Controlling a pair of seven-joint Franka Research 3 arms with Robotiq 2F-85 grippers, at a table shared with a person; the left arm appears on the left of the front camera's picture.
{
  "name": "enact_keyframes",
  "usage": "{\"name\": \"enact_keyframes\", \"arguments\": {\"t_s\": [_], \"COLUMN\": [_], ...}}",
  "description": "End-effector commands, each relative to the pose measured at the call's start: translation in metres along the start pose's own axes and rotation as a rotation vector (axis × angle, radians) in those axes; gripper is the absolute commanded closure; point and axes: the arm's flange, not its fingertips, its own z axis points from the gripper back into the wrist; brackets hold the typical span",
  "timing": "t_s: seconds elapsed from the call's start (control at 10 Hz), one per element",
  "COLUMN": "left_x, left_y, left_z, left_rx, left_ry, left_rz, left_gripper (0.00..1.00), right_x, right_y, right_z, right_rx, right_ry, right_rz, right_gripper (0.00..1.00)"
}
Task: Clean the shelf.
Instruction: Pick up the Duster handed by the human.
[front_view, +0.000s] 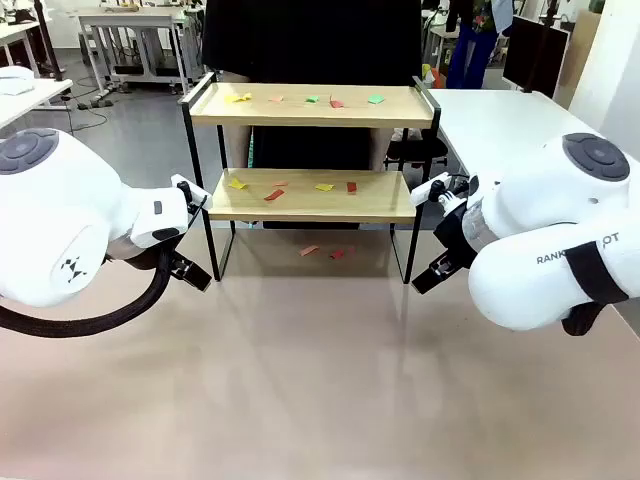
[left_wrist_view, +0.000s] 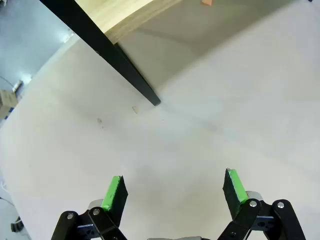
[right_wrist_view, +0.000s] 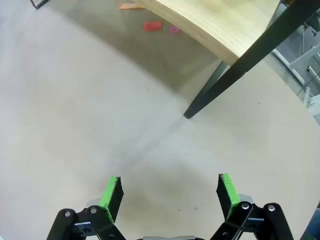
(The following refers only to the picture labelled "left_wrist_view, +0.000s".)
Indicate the black caster foot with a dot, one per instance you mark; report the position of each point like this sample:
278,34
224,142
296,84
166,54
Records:
17,225

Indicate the orange paper scrap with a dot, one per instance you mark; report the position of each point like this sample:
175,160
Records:
206,2

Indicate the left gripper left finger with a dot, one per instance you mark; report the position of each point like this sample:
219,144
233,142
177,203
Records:
117,195

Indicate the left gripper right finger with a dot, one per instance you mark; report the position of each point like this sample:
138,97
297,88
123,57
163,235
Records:
233,195

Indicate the printed cardboard box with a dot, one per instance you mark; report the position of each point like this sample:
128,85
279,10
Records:
6,97
4,111

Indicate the black frame wooden shelf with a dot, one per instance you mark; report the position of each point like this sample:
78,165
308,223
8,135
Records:
93,37

